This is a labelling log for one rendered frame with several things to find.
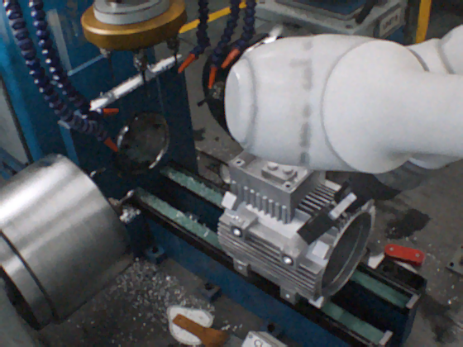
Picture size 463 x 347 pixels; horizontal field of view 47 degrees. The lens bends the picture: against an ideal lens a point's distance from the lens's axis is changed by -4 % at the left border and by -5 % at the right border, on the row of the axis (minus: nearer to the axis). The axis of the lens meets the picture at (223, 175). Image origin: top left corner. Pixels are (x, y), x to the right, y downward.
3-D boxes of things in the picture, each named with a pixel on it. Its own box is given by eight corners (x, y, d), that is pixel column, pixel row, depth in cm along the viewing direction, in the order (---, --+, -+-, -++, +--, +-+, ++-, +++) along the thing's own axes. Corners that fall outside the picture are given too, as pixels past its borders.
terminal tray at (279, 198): (230, 197, 92) (226, 163, 87) (269, 163, 98) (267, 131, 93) (288, 228, 85) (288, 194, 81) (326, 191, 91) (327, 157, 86)
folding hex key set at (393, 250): (381, 258, 114) (383, 252, 112) (384, 248, 116) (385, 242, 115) (422, 268, 110) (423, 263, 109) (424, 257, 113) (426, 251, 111)
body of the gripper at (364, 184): (385, 119, 65) (349, 156, 73) (349, 154, 61) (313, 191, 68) (429, 163, 64) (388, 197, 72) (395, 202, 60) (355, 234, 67)
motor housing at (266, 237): (221, 272, 100) (211, 195, 87) (284, 212, 110) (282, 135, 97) (312, 326, 89) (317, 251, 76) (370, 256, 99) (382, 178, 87)
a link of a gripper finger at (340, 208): (377, 185, 65) (355, 210, 62) (355, 204, 69) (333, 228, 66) (363, 171, 65) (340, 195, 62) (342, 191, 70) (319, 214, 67)
